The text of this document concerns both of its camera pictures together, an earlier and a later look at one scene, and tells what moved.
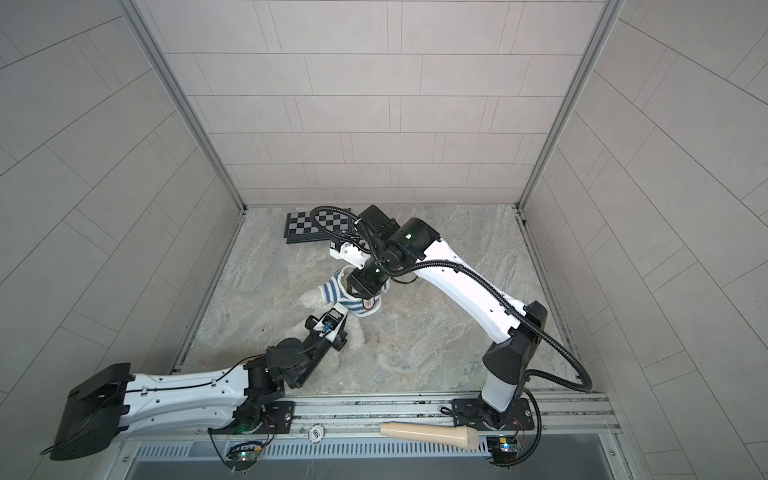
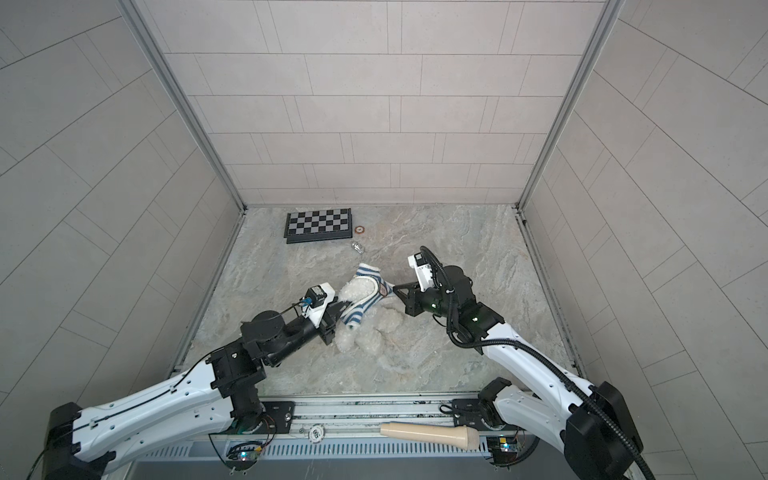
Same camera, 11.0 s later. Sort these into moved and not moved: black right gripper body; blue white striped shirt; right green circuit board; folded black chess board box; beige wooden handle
Moved: blue white striped shirt; black right gripper body
Not moved: right green circuit board; folded black chess board box; beige wooden handle
